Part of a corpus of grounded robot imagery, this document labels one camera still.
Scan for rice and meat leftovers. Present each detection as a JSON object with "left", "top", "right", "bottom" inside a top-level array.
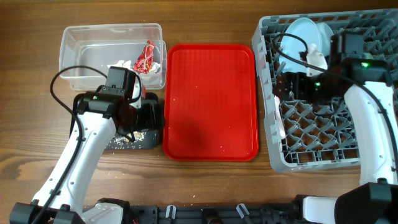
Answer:
[{"left": 113, "top": 131, "right": 146, "bottom": 144}]

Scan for white napkin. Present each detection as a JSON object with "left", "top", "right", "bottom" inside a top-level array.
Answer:
[{"left": 107, "top": 60, "right": 160, "bottom": 75}]

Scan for light blue plate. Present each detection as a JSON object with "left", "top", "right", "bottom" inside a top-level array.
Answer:
[{"left": 279, "top": 17, "right": 323, "bottom": 74}]

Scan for red snack wrapper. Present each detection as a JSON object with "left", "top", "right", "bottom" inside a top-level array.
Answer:
[{"left": 133, "top": 40, "right": 155, "bottom": 74}]

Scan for light blue food bowl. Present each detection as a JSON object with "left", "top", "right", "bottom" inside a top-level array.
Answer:
[{"left": 317, "top": 22, "right": 333, "bottom": 56}]

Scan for white plastic fork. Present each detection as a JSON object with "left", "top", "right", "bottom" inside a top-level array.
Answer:
[{"left": 274, "top": 96, "right": 286, "bottom": 139}]

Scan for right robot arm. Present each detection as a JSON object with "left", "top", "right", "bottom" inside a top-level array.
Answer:
[{"left": 283, "top": 31, "right": 397, "bottom": 223}]

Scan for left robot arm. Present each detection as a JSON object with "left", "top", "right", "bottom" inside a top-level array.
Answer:
[{"left": 9, "top": 67, "right": 164, "bottom": 223}]

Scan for black waste tray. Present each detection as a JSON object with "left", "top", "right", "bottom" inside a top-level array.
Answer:
[{"left": 70, "top": 91, "right": 162, "bottom": 151}]

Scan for grey dishwasher rack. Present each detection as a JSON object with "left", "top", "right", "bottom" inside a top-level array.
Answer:
[{"left": 252, "top": 9, "right": 397, "bottom": 172}]

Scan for clear plastic waste bin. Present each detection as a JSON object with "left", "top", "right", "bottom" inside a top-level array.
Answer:
[{"left": 59, "top": 23, "right": 167, "bottom": 90}]

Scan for red serving tray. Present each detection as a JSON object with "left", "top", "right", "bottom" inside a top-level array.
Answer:
[{"left": 162, "top": 44, "right": 259, "bottom": 162}]

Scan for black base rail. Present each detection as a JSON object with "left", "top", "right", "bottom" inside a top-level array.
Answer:
[{"left": 122, "top": 203, "right": 307, "bottom": 224}]

